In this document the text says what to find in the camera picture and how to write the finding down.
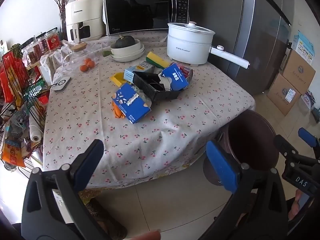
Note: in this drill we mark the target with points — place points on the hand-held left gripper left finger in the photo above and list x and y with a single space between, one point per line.
90 160

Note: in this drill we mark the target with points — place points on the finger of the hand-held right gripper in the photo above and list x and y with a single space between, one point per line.
285 146
307 134

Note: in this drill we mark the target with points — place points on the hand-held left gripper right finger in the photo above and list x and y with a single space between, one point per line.
220 162

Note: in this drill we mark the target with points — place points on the brown trash can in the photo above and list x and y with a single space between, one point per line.
250 135

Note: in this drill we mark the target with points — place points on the orange wrapper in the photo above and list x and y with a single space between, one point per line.
116 111

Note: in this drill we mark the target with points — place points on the dark blue carton with window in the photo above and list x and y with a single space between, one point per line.
132 107

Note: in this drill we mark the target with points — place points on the black plastic tray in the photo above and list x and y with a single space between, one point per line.
150 88

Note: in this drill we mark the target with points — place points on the person's right hand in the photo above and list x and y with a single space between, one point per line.
295 205

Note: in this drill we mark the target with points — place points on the person's left hand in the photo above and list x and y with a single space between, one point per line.
148 235

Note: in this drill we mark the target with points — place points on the white paper roll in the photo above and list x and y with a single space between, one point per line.
35 130

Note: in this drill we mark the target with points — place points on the cherry print tablecloth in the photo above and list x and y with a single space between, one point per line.
150 135

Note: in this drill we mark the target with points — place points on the red box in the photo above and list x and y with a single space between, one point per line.
43 100

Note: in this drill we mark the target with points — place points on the orange snack packet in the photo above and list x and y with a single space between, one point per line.
12 155

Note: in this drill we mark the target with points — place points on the white round-dial device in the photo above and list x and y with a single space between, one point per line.
61 83

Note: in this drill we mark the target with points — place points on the yellow wrapper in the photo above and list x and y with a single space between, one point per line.
117 78

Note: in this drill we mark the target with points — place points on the green plastic bag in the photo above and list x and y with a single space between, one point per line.
37 87

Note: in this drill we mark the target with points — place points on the blue and white box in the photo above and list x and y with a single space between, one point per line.
303 45

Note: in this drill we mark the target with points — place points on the red drink can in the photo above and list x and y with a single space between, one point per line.
187 72

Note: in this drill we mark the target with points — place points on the light blue milk carton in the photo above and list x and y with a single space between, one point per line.
137 71

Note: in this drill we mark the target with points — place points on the glass teapot with wooden lid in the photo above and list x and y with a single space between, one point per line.
77 55

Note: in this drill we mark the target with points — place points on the cream plate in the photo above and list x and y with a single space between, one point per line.
130 59
141 51

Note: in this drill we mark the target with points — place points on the grey refrigerator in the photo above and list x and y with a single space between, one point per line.
250 42

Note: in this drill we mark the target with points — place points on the red packet bundle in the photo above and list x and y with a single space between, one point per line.
11 75

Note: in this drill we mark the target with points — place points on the white electric cooking pot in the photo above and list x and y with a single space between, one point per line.
187 47

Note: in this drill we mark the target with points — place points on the yellow and green sponge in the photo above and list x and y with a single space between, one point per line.
155 58

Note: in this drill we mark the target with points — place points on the glass jar with red contents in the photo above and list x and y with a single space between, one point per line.
43 43
35 48
29 55

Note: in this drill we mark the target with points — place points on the dark green squash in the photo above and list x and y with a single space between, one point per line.
122 42

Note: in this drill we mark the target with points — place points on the green artificial leaves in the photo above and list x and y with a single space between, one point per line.
17 50

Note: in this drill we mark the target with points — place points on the glass vase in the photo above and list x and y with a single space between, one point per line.
62 27

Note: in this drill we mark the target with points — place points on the cream air fryer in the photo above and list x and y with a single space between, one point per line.
87 12

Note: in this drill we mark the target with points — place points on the black microwave oven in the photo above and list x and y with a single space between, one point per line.
140 10

